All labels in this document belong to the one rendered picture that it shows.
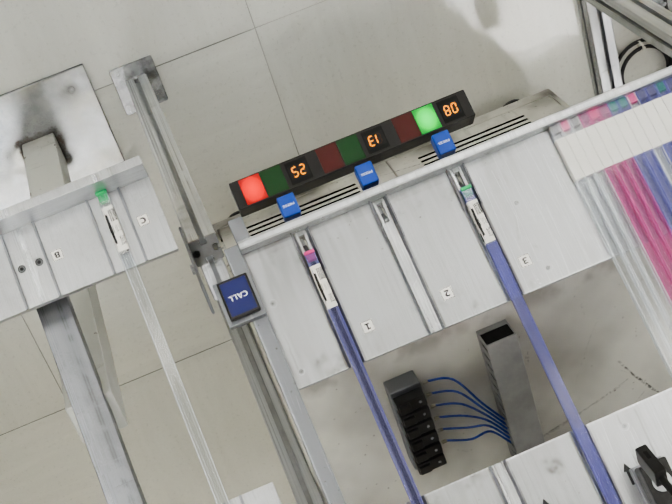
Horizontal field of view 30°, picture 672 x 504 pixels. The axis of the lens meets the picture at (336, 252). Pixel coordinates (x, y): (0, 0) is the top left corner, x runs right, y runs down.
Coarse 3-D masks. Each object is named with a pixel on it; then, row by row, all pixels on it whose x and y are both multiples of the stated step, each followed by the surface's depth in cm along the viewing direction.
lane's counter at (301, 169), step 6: (288, 162) 166; (294, 162) 166; (300, 162) 166; (306, 162) 166; (288, 168) 166; (294, 168) 166; (300, 168) 166; (306, 168) 166; (288, 174) 165; (294, 174) 165; (300, 174) 165; (306, 174) 165; (312, 174) 165; (294, 180) 165; (300, 180) 165
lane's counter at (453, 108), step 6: (456, 96) 168; (438, 102) 168; (444, 102) 168; (450, 102) 168; (456, 102) 168; (438, 108) 168; (444, 108) 168; (450, 108) 168; (456, 108) 168; (462, 108) 168; (444, 114) 167; (450, 114) 167; (456, 114) 167; (462, 114) 167; (444, 120) 167; (450, 120) 167
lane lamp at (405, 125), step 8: (408, 112) 167; (392, 120) 167; (400, 120) 167; (408, 120) 167; (400, 128) 167; (408, 128) 167; (416, 128) 167; (400, 136) 167; (408, 136) 167; (416, 136) 167
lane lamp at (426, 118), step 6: (420, 108) 168; (426, 108) 168; (432, 108) 168; (414, 114) 167; (420, 114) 167; (426, 114) 167; (432, 114) 167; (420, 120) 167; (426, 120) 167; (432, 120) 167; (438, 120) 167; (420, 126) 167; (426, 126) 167; (432, 126) 167; (438, 126) 167; (426, 132) 167
